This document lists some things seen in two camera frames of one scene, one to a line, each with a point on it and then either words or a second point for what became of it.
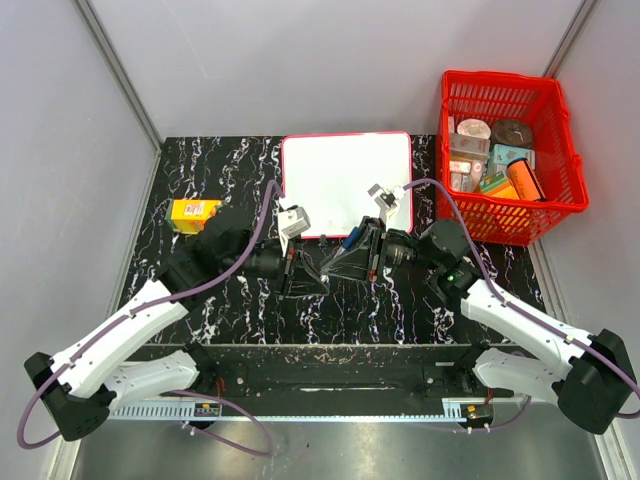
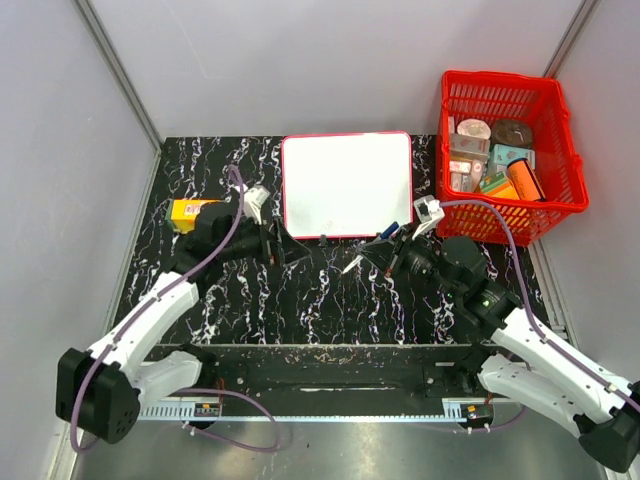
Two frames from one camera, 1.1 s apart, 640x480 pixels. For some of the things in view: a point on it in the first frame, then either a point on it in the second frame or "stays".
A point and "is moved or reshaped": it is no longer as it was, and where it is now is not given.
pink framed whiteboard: x=329 y=176 stays
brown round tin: x=511 y=132 stays
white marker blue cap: x=350 y=243 is moved or reshaped
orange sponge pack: x=188 y=216 stays
